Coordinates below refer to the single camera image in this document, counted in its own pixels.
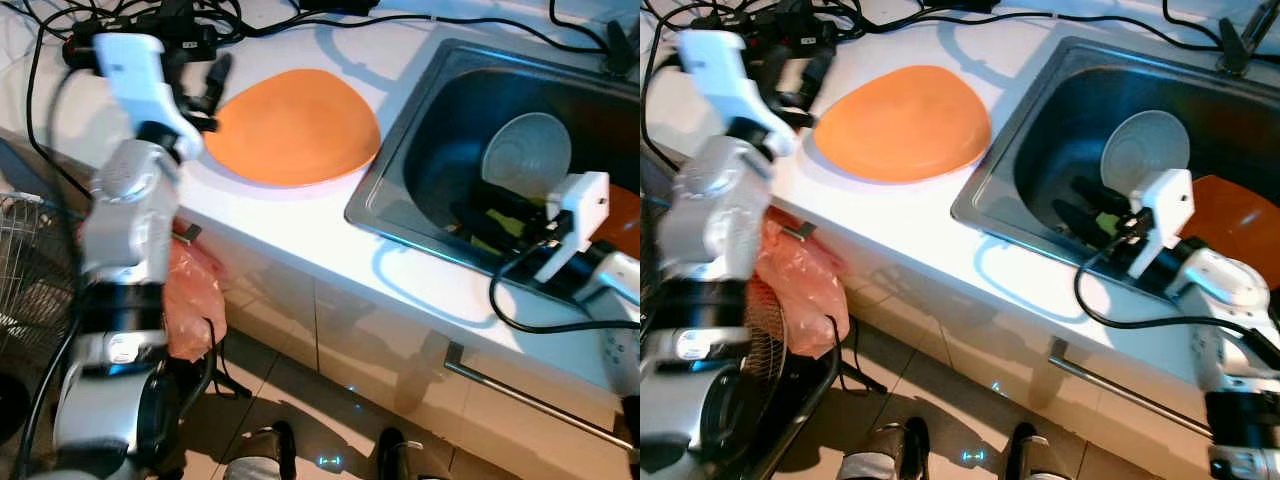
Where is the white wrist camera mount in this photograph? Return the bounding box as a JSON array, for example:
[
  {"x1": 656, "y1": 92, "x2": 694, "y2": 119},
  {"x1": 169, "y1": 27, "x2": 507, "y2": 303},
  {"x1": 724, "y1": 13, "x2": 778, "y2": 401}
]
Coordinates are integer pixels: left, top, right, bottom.
[
  {"x1": 93, "y1": 32, "x2": 204, "y2": 161},
  {"x1": 675, "y1": 28, "x2": 796, "y2": 156},
  {"x1": 1128, "y1": 168, "x2": 1196, "y2": 281},
  {"x1": 533, "y1": 171, "x2": 611, "y2": 284}
]

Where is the orange plastic bowl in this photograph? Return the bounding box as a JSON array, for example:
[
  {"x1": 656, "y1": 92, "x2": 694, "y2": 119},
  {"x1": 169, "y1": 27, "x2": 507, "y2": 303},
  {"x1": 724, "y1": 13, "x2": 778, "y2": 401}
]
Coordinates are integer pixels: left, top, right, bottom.
[
  {"x1": 605, "y1": 183, "x2": 641, "y2": 259},
  {"x1": 1180, "y1": 175, "x2": 1280, "y2": 291}
]

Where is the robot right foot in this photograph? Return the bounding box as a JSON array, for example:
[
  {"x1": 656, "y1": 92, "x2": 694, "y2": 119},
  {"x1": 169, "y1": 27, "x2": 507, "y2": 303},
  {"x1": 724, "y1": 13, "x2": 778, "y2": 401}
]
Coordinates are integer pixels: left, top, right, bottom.
[
  {"x1": 375, "y1": 428, "x2": 441, "y2": 480},
  {"x1": 1005, "y1": 422, "x2": 1066, "y2": 480}
]

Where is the black and silver faucet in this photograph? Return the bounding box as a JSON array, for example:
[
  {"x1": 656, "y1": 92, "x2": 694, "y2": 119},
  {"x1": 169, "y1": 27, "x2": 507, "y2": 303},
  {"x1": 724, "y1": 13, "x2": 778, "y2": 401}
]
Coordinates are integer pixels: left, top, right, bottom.
[
  {"x1": 603, "y1": 18, "x2": 641, "y2": 76},
  {"x1": 1215, "y1": 0, "x2": 1280, "y2": 76}
]

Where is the stainless steel sink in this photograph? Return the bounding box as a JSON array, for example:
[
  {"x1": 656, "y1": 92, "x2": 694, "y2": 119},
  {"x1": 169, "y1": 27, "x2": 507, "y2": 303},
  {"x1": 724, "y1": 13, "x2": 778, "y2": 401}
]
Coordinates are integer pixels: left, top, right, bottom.
[
  {"x1": 345, "y1": 38, "x2": 641, "y2": 306},
  {"x1": 950, "y1": 35, "x2": 1280, "y2": 321}
]

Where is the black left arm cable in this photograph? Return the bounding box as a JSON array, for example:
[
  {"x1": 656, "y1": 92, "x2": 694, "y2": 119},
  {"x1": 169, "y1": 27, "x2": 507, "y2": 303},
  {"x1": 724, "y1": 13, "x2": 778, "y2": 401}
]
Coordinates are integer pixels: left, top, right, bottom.
[{"x1": 10, "y1": 290, "x2": 86, "y2": 480}]

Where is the black power cable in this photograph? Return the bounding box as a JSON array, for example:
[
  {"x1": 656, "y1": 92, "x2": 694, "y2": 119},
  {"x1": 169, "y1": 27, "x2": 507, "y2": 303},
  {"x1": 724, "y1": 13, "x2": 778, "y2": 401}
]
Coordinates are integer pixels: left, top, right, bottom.
[
  {"x1": 548, "y1": 0, "x2": 609, "y2": 49},
  {"x1": 25, "y1": 25, "x2": 251, "y2": 399},
  {"x1": 230, "y1": 10, "x2": 613, "y2": 59},
  {"x1": 1162, "y1": 0, "x2": 1223, "y2": 46},
  {"x1": 640, "y1": 40, "x2": 886, "y2": 393},
  {"x1": 840, "y1": 8, "x2": 1229, "y2": 53}
]

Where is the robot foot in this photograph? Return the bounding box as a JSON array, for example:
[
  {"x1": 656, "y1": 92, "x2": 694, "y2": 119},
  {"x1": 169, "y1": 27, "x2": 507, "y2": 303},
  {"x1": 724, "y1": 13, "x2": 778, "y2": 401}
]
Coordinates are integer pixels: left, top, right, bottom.
[
  {"x1": 838, "y1": 418, "x2": 931, "y2": 480},
  {"x1": 1005, "y1": 422, "x2": 1066, "y2": 480},
  {"x1": 222, "y1": 422, "x2": 298, "y2": 480},
  {"x1": 375, "y1": 428, "x2": 441, "y2": 480}
]

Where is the red plastic bag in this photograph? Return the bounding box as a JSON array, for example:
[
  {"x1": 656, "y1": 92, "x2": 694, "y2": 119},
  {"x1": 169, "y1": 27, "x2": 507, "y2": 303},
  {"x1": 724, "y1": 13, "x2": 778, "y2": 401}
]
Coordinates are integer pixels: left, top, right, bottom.
[
  {"x1": 755, "y1": 210, "x2": 851, "y2": 359},
  {"x1": 160, "y1": 235, "x2": 229, "y2": 363}
]

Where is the white kitchen cabinet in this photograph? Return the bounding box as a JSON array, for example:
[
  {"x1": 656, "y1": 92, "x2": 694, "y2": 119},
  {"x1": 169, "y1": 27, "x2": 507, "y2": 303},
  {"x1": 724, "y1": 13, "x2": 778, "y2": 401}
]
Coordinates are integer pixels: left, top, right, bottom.
[
  {"x1": 830, "y1": 240, "x2": 1280, "y2": 480},
  {"x1": 210, "y1": 240, "x2": 641, "y2": 471}
]

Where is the grey plastic bowl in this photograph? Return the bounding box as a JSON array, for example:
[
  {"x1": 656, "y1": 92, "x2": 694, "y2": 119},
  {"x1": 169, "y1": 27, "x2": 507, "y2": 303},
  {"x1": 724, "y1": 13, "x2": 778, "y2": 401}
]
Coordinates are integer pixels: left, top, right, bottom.
[
  {"x1": 481, "y1": 112, "x2": 573, "y2": 201},
  {"x1": 1100, "y1": 110, "x2": 1191, "y2": 196}
]

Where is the black power strip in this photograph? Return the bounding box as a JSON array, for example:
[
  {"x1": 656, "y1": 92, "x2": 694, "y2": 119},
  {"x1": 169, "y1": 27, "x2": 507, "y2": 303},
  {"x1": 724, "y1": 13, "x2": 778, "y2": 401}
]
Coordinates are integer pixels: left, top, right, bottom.
[
  {"x1": 690, "y1": 10, "x2": 836, "y2": 61},
  {"x1": 65, "y1": 25, "x2": 221, "y2": 71}
]

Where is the standing fan with metal grille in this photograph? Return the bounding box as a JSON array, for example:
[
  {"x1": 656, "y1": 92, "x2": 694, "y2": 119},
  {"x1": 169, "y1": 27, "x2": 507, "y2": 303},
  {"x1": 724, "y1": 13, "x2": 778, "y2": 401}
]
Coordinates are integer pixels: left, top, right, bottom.
[
  {"x1": 740, "y1": 275, "x2": 801, "y2": 401},
  {"x1": 0, "y1": 192, "x2": 86, "y2": 441}
]

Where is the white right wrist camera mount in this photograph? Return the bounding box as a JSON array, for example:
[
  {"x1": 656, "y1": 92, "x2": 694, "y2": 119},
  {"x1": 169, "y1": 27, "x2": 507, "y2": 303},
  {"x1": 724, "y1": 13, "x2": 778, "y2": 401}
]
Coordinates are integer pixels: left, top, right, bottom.
[
  {"x1": 533, "y1": 171, "x2": 611, "y2": 284},
  {"x1": 1128, "y1": 168, "x2": 1196, "y2": 281}
]

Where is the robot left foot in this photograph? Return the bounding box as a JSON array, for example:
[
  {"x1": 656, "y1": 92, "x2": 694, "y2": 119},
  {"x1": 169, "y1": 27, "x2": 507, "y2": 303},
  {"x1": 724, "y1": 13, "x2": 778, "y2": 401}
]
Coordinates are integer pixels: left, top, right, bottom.
[
  {"x1": 838, "y1": 418, "x2": 931, "y2": 480},
  {"x1": 222, "y1": 422, "x2": 298, "y2": 480}
]

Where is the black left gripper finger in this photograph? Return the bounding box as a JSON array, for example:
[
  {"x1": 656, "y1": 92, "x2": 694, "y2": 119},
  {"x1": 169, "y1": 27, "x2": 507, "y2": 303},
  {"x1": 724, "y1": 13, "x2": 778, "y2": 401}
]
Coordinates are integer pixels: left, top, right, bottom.
[
  {"x1": 200, "y1": 52, "x2": 234, "y2": 113},
  {"x1": 798, "y1": 48, "x2": 837, "y2": 106}
]

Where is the green plastic plate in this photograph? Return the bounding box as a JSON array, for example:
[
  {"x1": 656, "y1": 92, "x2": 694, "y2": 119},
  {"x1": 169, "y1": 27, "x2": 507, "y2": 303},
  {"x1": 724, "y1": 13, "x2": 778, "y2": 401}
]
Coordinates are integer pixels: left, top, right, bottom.
[{"x1": 470, "y1": 205, "x2": 561, "y2": 251}]

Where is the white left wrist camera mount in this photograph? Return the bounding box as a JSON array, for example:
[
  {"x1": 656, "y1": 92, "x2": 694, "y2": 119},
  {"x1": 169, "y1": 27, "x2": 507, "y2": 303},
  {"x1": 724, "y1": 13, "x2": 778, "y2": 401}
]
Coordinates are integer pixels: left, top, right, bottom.
[
  {"x1": 675, "y1": 28, "x2": 796, "y2": 156},
  {"x1": 93, "y1": 32, "x2": 204, "y2": 161}
]

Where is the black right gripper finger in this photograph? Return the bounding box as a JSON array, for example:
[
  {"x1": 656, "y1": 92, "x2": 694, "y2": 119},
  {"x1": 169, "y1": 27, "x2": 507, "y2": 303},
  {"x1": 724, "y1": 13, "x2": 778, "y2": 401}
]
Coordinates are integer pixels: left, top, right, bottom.
[
  {"x1": 1070, "y1": 175, "x2": 1131, "y2": 216},
  {"x1": 450, "y1": 210, "x2": 526, "y2": 253},
  {"x1": 470, "y1": 180, "x2": 541, "y2": 221},
  {"x1": 1052, "y1": 198, "x2": 1121, "y2": 246}
]

